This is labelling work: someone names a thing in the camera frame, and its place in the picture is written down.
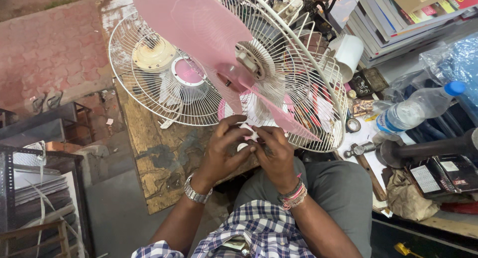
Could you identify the clear plastic water bottle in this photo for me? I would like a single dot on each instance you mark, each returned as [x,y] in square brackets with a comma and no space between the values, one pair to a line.
[414,108]

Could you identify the metal shelf rack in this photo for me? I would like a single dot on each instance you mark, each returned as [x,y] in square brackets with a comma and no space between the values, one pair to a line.
[37,202]

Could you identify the black printed box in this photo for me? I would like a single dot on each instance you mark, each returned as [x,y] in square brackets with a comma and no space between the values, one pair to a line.
[440,176]

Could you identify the white rear fan grille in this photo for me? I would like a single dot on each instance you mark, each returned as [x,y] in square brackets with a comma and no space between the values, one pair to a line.
[298,82]

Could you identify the roll of black tape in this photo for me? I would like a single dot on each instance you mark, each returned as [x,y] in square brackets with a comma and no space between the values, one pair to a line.
[353,125]

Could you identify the white plastic cylinder cap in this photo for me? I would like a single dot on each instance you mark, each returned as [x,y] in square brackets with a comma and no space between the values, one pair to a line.
[345,54]

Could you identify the blue plastic bag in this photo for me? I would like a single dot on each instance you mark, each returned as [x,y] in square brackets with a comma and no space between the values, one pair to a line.
[455,60]

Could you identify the plaid shirt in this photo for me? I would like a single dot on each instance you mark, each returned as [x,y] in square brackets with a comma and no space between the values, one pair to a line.
[239,232]

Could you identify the cream fan motor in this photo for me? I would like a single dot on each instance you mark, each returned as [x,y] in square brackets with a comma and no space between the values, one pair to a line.
[249,62]

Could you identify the pink thread wristbands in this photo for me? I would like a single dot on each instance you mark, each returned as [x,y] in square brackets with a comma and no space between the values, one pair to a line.
[293,196]

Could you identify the pink fan blade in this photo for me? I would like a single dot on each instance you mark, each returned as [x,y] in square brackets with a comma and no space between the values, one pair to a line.
[209,41]

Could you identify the white front fan grille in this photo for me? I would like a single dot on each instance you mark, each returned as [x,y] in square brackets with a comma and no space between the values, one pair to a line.
[164,71]

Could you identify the small white plastic fan part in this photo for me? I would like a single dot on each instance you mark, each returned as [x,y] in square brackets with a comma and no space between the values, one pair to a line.
[249,132]

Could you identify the pile of copper parts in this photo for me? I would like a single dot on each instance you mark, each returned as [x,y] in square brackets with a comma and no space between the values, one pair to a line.
[360,107]

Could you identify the black metal anvil stand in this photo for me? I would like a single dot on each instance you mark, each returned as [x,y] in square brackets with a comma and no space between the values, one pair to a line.
[422,150]

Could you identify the grey trousers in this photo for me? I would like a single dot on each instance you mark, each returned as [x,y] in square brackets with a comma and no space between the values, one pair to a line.
[328,190]

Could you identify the stack of books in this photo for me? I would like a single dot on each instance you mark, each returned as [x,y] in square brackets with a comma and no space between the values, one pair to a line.
[407,19]

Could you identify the small dark metal tray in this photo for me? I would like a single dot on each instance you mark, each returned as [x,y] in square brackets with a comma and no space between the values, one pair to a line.
[368,82]

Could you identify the white fan grille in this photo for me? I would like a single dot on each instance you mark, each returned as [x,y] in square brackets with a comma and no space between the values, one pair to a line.
[298,82]
[164,71]

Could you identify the dark metal bench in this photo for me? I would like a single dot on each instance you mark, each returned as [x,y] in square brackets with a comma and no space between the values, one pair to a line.
[37,125]

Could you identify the worn wooden board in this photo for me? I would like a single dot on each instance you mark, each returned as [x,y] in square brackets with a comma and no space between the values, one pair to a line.
[164,153]

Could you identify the silver metal wristwatch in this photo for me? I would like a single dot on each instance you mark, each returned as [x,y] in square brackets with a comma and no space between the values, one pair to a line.
[196,193]

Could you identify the person's right hand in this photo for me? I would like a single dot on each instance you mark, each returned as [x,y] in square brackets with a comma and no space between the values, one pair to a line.
[274,155]

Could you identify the person's left hand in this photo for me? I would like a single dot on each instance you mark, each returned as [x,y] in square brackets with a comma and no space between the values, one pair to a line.
[220,149]

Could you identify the person's right fingers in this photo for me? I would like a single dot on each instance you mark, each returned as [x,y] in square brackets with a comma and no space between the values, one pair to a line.
[266,138]

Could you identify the crumpled beige cloth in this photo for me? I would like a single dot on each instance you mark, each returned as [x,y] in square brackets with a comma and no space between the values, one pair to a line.
[407,196]

